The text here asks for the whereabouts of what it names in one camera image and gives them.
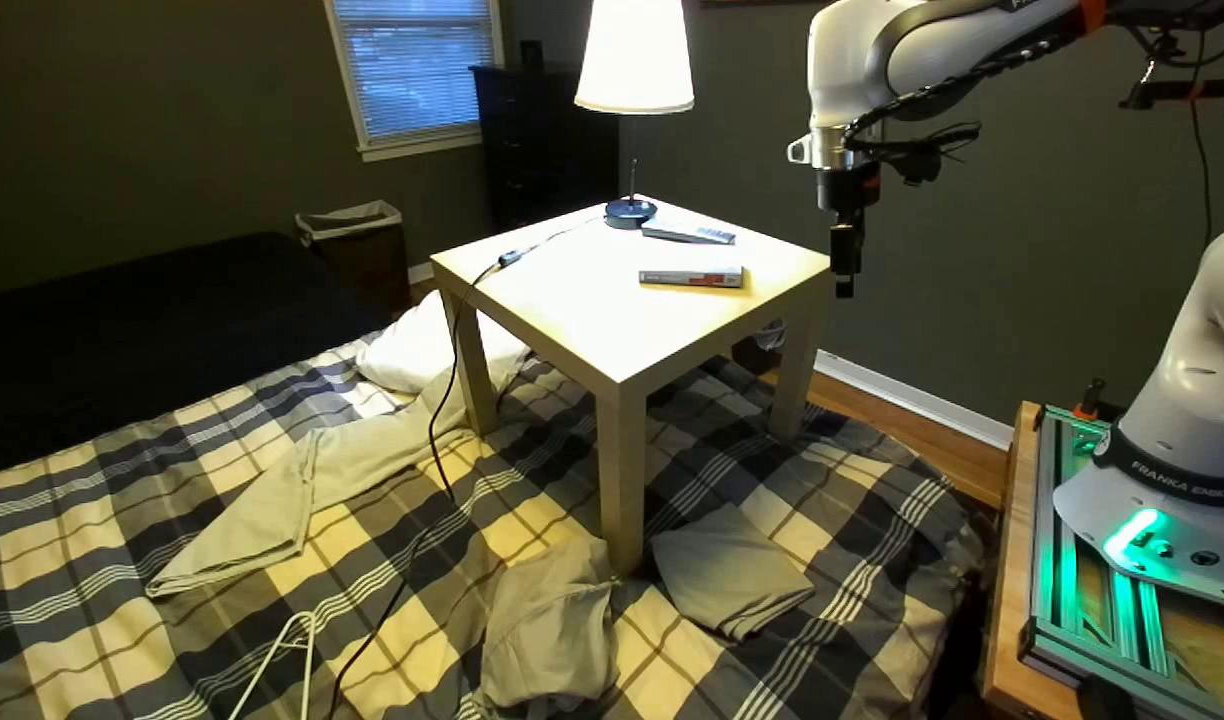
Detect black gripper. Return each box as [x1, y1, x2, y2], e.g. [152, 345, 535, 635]
[816, 133, 879, 295]

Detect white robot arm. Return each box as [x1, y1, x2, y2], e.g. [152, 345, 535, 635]
[782, 0, 1224, 605]

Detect round dark lamp base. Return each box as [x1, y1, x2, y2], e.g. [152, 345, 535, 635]
[603, 194, 656, 226]

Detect white lamp shade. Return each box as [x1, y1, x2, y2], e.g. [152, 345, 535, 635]
[574, 0, 697, 116]

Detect grey remote control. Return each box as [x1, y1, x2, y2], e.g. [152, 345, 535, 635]
[639, 224, 736, 246]

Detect silver marker pen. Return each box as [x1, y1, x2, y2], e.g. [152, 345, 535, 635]
[639, 268, 744, 286]

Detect light wooden side table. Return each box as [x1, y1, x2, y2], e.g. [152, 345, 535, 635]
[433, 204, 827, 574]

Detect grey folded cloth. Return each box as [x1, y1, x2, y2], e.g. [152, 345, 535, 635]
[651, 509, 813, 638]

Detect white pillow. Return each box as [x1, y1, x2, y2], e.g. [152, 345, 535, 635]
[355, 290, 526, 396]

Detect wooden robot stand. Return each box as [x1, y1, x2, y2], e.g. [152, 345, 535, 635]
[975, 399, 1078, 720]

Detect grey crumpled cloth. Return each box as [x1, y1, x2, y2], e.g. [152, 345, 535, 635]
[478, 539, 612, 707]

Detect window with blinds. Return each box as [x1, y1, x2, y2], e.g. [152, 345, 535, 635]
[325, 0, 502, 159]

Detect dark laundry basket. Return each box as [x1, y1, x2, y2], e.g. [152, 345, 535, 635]
[294, 201, 412, 316]

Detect plaid checkered blanket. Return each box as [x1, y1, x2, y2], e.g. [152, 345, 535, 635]
[0, 349, 984, 720]

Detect beige folded trousers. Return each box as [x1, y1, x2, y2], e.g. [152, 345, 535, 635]
[145, 372, 467, 600]

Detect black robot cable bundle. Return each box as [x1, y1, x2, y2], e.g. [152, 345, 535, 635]
[886, 0, 1224, 244]

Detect black lamp power cable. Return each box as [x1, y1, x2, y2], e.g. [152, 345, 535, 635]
[319, 224, 574, 720]

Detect white wire clothes hanger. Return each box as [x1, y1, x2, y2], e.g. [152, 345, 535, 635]
[223, 608, 325, 720]

